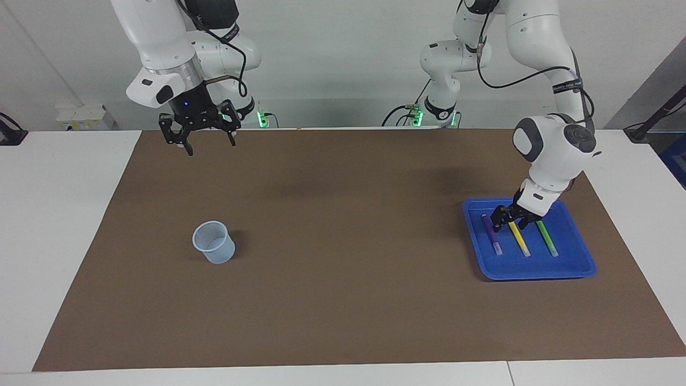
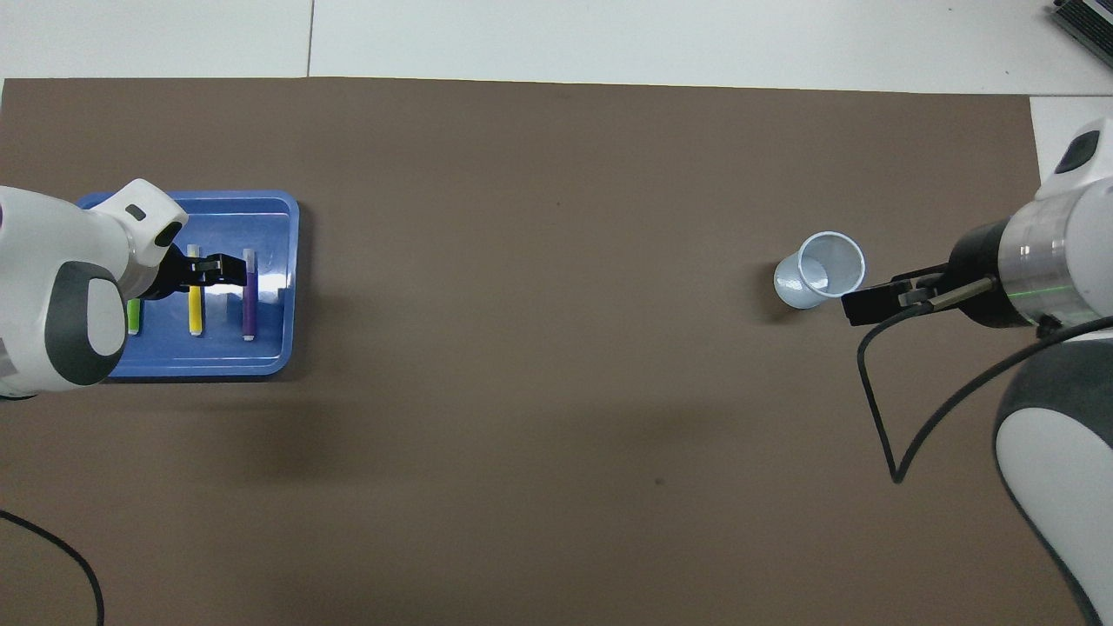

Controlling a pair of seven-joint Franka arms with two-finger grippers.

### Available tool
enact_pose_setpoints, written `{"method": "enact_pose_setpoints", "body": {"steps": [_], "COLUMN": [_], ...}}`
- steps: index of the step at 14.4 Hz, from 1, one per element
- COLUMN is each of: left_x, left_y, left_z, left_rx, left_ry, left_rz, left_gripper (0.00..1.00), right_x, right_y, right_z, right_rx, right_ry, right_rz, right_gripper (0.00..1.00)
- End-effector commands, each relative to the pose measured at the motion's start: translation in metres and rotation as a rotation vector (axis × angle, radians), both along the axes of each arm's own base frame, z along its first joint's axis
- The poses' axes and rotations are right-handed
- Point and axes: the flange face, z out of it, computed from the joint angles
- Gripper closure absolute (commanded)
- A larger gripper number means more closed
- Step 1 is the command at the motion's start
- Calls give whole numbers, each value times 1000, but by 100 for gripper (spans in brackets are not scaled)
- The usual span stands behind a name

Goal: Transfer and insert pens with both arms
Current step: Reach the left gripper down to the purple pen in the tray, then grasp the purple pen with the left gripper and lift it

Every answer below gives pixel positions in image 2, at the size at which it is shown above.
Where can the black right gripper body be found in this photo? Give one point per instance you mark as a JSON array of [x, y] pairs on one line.
[[978, 256]]

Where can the translucent plastic cup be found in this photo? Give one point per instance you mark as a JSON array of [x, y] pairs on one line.
[[796, 287]]

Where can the blue plastic tray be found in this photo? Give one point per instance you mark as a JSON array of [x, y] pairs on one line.
[[217, 356]]

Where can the green pen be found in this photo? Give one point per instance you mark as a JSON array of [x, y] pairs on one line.
[[135, 320]]

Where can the grey ribbed device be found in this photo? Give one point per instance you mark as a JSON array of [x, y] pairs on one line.
[[1087, 22]]

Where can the yellow pen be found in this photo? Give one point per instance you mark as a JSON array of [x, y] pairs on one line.
[[195, 313]]

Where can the brown table mat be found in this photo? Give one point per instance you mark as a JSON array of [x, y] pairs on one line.
[[556, 217]]

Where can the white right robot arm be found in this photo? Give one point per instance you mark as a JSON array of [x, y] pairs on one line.
[[1052, 261]]

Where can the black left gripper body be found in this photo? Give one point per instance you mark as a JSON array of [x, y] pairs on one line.
[[172, 274]]

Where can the purple pen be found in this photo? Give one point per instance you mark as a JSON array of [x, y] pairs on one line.
[[249, 309]]

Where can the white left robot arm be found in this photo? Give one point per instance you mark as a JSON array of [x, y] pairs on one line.
[[52, 287]]

